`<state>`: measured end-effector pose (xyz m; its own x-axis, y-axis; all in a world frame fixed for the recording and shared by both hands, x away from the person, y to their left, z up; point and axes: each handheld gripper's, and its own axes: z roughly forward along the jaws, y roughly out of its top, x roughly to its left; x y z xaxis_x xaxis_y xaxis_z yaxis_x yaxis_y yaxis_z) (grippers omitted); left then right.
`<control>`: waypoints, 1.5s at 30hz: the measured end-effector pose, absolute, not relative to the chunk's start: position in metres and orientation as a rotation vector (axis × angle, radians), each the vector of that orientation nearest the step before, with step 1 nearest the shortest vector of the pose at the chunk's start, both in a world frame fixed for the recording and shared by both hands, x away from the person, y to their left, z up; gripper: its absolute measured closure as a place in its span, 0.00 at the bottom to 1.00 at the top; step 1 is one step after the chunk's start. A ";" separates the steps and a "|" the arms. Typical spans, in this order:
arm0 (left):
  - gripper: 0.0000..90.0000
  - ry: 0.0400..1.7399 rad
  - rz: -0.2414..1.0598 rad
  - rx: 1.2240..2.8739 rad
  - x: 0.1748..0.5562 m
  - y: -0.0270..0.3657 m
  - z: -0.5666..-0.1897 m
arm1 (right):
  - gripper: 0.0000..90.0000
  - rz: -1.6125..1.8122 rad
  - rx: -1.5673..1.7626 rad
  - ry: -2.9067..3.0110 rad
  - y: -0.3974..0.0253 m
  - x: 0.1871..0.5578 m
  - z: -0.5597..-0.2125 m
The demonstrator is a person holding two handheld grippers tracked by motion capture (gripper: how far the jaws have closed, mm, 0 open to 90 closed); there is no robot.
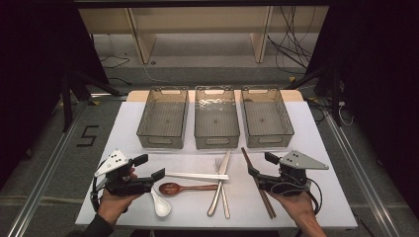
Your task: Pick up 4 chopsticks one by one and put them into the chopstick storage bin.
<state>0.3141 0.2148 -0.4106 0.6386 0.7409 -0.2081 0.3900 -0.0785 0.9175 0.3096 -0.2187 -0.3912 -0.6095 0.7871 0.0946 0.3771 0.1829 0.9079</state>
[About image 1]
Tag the silver table knife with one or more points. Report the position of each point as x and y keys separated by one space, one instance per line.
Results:
x=225 y=164

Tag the white ceramic spoon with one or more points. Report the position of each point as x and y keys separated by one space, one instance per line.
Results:
x=162 y=207

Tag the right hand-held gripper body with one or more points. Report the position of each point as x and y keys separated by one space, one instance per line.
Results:
x=290 y=179

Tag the person's left hand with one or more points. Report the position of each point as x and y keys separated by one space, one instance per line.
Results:
x=113 y=205

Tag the clear grey plastic bin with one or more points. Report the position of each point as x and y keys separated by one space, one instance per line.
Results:
x=265 y=121
x=163 y=121
x=215 y=121

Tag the brown wooden chopstick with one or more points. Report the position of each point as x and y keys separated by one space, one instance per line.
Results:
x=270 y=208
x=249 y=162

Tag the person's right hand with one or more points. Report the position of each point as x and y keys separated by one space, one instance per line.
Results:
x=296 y=205

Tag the black metal frame bar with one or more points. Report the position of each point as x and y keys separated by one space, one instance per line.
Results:
x=197 y=3

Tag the silver fork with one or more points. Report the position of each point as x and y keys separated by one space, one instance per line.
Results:
x=226 y=207

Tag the aluminium floor rail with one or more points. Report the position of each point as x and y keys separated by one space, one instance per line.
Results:
x=39 y=187
x=362 y=187

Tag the light wooden desk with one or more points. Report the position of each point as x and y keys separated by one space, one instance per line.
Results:
x=197 y=19

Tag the black metal stand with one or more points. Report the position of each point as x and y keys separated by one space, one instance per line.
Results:
x=67 y=102
x=335 y=98

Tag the black curtain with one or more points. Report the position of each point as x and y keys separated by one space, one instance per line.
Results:
x=33 y=65
x=378 y=65

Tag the brown wooden spoon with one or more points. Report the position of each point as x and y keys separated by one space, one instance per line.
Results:
x=169 y=189

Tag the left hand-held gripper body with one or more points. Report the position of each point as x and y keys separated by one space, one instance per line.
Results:
x=115 y=182

